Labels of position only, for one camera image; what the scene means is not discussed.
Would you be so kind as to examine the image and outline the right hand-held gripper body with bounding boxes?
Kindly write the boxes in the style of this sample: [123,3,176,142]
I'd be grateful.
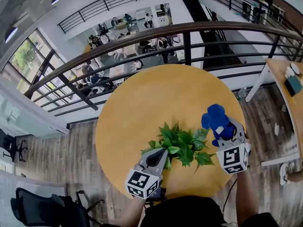
[215,136,251,175]

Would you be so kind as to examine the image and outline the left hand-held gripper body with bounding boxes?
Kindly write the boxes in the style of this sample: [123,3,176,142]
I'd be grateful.
[125,163,164,200]

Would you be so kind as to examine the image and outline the blue cloth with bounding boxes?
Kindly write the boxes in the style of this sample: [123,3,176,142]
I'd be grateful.
[201,104,235,148]

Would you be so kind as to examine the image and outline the green leafy plant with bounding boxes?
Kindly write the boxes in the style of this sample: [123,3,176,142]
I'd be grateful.
[141,121,216,174]

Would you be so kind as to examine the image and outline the person's left forearm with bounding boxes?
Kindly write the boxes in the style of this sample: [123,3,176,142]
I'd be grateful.
[115,196,147,227]

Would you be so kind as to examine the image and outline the person's right forearm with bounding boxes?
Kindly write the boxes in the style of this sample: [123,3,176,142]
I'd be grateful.
[235,170,260,225]

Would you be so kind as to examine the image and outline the small black display device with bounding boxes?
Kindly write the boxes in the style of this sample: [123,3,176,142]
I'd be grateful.
[146,187,166,202]

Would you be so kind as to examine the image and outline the clear plastic bottle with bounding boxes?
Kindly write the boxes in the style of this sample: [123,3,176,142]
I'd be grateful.
[237,86,249,100]

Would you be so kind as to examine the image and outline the person's black shirt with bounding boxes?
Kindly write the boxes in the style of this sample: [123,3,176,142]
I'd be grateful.
[99,196,280,227]

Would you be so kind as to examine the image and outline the white-legged wooden desk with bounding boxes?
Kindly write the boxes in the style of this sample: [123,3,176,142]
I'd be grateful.
[245,58,303,167]

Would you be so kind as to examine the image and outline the dark tissue box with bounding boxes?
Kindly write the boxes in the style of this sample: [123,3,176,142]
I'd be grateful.
[284,76,303,97]

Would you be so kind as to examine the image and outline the white plate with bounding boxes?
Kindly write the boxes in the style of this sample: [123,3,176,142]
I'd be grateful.
[290,62,302,77]

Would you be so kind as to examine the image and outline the black mesh office chair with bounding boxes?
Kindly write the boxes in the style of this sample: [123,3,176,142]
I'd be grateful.
[10,187,106,227]

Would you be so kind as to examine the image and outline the white ribbed panel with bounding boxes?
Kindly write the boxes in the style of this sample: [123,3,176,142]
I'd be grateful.
[0,170,67,227]

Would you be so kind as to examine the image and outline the black swivel chair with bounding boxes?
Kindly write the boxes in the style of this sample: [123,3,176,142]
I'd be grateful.
[0,129,28,163]

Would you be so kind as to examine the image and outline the large window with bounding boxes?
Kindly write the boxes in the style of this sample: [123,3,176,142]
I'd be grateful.
[0,28,69,96]

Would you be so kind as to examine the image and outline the black cable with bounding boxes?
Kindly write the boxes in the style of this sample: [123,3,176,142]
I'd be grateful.
[222,177,238,214]

